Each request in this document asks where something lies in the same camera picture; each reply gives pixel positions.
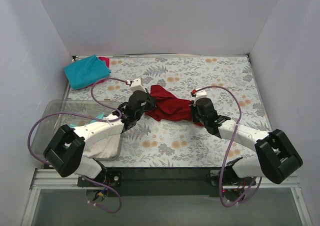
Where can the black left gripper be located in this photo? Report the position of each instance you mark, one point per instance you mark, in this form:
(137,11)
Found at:
(150,101)

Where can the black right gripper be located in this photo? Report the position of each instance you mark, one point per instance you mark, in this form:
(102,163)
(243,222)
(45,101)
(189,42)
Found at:
(194,112)

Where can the dark red t shirt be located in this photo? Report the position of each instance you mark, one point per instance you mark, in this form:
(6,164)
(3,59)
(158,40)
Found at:
(168,106)

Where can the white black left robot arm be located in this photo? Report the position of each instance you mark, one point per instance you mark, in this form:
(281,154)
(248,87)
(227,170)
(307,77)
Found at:
(66,150)

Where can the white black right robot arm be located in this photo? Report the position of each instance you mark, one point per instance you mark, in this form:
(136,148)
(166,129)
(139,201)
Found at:
(276,157)

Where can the floral patterned table mat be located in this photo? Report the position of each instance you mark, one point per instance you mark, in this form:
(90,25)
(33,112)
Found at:
(229,83)

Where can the folded pink t shirt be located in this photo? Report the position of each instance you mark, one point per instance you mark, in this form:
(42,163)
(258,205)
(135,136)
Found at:
(99,69)

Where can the white t shirt in bin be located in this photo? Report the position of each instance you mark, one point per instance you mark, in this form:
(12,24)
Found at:
(104,150)

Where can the folded teal t shirt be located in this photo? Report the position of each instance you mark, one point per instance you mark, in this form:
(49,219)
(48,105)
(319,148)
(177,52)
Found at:
(78,73)

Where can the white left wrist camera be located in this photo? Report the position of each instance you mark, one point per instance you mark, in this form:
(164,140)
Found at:
(136,85)

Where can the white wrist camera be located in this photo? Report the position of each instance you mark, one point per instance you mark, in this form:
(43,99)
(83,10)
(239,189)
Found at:
(136,85)
(198,94)

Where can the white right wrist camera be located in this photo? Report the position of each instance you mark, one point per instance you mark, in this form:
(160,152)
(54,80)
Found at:
(198,94)

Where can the aluminium frame rail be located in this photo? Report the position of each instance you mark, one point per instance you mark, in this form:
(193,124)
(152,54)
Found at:
(53,200)

